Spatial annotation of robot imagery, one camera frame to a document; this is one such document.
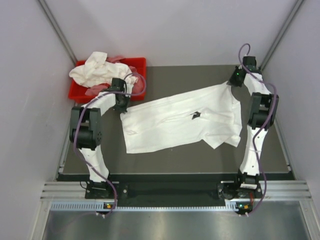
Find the right corner aluminium post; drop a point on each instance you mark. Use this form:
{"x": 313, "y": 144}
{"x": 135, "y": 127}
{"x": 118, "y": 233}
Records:
{"x": 282, "y": 32}

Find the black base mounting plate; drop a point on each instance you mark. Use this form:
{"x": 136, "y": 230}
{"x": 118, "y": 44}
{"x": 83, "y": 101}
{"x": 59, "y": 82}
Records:
{"x": 219, "y": 190}

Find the pink t shirt in bin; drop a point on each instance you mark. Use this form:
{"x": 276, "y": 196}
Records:
{"x": 138, "y": 68}

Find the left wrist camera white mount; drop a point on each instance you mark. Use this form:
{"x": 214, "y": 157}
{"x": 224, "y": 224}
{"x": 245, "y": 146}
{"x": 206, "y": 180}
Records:
{"x": 129, "y": 89}

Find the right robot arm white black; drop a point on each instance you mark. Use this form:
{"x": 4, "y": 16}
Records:
{"x": 262, "y": 112}

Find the grey slotted cable duct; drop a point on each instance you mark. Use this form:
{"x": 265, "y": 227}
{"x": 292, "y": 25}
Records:
{"x": 100, "y": 206}

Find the aluminium extrusion rail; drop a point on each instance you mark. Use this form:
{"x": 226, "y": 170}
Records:
{"x": 59, "y": 190}

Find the left corner aluminium post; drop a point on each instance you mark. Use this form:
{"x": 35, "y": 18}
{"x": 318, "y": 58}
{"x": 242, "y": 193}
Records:
{"x": 57, "y": 29}

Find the white t shirt with print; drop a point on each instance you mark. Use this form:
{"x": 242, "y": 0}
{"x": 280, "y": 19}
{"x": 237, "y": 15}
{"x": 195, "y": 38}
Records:
{"x": 211, "y": 114}

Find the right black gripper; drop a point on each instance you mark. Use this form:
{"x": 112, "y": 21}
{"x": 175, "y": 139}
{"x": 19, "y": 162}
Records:
{"x": 232, "y": 81}

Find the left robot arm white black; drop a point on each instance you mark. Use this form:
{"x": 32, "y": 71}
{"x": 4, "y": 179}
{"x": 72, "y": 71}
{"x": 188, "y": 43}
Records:
{"x": 85, "y": 132}

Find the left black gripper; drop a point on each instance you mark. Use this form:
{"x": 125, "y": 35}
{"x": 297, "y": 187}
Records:
{"x": 123, "y": 109}

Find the corner aluminium post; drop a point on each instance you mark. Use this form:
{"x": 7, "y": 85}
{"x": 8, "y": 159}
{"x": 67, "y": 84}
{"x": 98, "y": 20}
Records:
{"x": 282, "y": 32}
{"x": 57, "y": 29}

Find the white t shirt in bin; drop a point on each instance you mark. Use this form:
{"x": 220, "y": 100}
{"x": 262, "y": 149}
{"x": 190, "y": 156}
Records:
{"x": 97, "y": 70}

